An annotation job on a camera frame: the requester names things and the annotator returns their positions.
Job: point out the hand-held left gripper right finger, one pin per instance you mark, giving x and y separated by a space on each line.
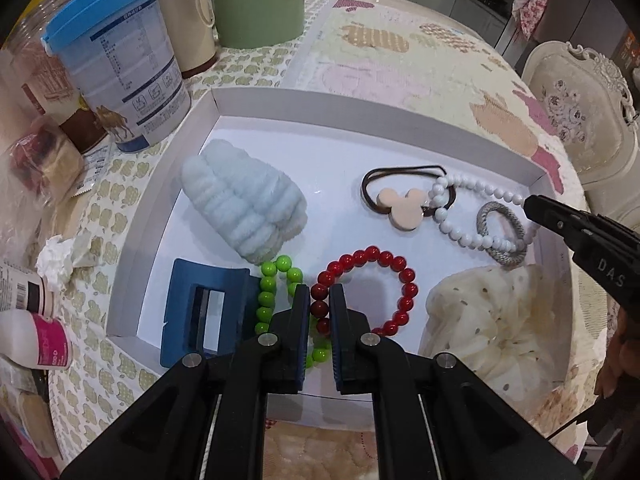
337 320

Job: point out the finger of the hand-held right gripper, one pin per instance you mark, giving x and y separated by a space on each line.
590 240

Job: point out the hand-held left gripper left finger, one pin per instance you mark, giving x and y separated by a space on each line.
300 320

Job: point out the blue hair claw clip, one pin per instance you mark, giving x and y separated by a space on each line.
180 310

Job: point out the cream organza scrunchie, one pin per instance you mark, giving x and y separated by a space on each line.
490 320

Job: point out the pale blue fluffy scrunchie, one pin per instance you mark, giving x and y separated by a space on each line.
240 200

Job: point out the white cardboard box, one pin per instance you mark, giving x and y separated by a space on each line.
325 160

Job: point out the person's right hand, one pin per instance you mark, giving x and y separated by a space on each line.
617 355

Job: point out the cream ornate chair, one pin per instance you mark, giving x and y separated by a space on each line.
580 110

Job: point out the grey refrigerator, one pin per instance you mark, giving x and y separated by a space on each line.
590 10

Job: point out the floral quilted tablecloth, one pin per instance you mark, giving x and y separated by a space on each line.
425 75

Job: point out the crumpled white tissue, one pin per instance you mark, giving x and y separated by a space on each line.
62 260

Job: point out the pink floral hanging cloth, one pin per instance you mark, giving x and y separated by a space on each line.
532 0

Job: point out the large white pill bottle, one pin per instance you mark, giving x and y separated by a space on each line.
30 340

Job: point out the small white pill bottle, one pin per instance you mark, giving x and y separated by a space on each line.
25 287

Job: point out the blue lid milk powder can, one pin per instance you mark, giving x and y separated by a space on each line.
125 85

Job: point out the small snack bag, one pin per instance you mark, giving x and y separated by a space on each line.
50 160

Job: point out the cream thermos flask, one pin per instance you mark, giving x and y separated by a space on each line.
190 25

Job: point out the green thermos flask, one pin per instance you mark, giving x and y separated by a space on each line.
255 0

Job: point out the glass jar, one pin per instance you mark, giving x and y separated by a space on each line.
45 85

